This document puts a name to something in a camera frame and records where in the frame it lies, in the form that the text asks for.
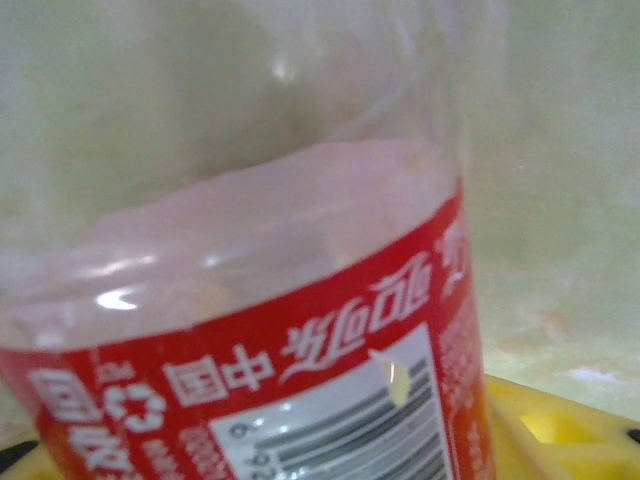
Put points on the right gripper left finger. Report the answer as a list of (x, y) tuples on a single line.
[(17, 467)]

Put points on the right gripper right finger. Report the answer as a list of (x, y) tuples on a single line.
[(550, 450)]

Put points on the red-label cola plastic bottle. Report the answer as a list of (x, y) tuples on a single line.
[(300, 320)]

